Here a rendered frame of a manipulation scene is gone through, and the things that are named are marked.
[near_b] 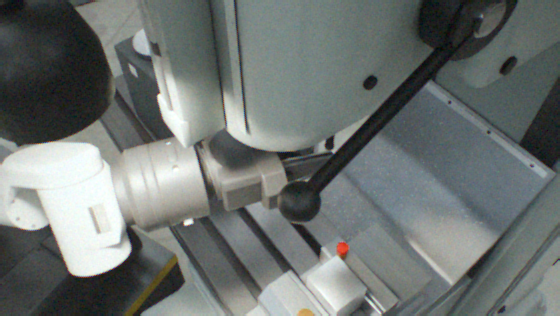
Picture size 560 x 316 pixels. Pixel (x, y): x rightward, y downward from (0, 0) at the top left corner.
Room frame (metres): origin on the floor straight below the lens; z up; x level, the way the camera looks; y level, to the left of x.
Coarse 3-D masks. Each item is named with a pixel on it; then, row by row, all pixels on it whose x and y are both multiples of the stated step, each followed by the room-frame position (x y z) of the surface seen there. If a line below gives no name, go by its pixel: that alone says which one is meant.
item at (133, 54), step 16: (128, 48) 0.68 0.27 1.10; (144, 48) 0.66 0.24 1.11; (128, 64) 0.66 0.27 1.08; (144, 64) 0.64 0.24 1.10; (128, 80) 0.68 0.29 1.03; (144, 80) 0.62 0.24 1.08; (144, 96) 0.64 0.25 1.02; (144, 112) 0.66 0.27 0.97; (160, 112) 0.60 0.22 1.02; (160, 128) 0.62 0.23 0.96
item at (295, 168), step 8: (320, 152) 0.32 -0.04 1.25; (328, 152) 0.32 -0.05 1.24; (288, 160) 0.31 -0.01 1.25; (296, 160) 0.31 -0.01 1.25; (304, 160) 0.31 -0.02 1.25; (312, 160) 0.31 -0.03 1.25; (320, 160) 0.31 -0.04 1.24; (288, 168) 0.30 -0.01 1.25; (296, 168) 0.30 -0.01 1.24; (304, 168) 0.31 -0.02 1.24; (312, 168) 0.31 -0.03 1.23; (288, 176) 0.29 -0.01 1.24; (296, 176) 0.30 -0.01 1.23; (304, 176) 0.31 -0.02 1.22
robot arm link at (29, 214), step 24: (48, 144) 0.32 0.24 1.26; (72, 144) 0.31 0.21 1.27; (0, 168) 0.29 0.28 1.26; (24, 168) 0.27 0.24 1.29; (48, 168) 0.26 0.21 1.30; (72, 168) 0.26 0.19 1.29; (96, 168) 0.28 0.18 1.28; (0, 192) 0.27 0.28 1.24; (24, 192) 0.29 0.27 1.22; (0, 216) 0.27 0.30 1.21; (24, 216) 0.27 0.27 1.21
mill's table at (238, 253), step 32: (128, 96) 0.75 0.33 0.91; (128, 128) 0.66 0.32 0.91; (192, 224) 0.43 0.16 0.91; (224, 224) 0.43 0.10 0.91; (256, 224) 0.45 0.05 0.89; (288, 224) 0.43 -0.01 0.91; (320, 224) 0.43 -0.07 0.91; (192, 256) 0.38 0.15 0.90; (224, 256) 0.37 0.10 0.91; (256, 256) 0.37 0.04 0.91; (288, 256) 0.37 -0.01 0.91; (224, 288) 0.31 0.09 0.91; (256, 288) 0.32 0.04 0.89
